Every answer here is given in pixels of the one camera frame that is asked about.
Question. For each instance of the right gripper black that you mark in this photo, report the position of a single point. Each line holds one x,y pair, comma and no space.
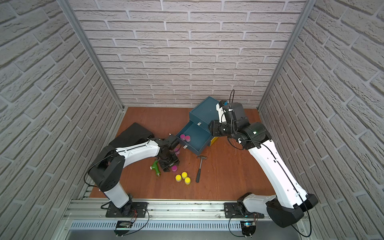
214,130

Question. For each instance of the left controller box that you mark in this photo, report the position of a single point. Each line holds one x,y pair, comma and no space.
123,228

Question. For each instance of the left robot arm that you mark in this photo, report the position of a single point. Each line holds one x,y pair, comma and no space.
107,168

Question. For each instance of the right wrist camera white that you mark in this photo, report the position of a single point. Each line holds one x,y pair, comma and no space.
219,108

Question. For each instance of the right controller box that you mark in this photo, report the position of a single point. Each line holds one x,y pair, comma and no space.
248,228

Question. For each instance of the black tool case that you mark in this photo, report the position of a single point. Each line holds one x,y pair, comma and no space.
133,135

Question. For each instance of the teal drawer cabinet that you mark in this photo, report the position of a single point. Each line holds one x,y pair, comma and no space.
204,113

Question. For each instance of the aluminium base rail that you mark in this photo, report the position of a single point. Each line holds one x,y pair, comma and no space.
163,215

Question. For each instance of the controller box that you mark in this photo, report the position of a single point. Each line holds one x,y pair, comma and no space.
248,228
123,228

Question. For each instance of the right corner aluminium post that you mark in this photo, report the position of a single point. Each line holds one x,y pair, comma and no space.
287,50

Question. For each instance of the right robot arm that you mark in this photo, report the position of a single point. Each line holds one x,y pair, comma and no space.
290,201

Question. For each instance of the corner aluminium post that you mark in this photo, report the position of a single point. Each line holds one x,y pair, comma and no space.
287,50
76,25

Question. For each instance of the green toy drill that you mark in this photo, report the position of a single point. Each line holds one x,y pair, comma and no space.
155,167

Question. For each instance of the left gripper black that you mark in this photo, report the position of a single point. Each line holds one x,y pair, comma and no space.
168,161

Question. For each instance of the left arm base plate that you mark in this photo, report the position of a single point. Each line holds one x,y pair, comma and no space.
129,210

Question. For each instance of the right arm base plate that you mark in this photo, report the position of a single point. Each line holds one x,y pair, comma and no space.
237,210

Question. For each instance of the steel claw hammer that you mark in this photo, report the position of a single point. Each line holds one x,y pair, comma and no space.
201,158

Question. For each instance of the left corner aluminium post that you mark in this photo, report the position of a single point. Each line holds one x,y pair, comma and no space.
76,25

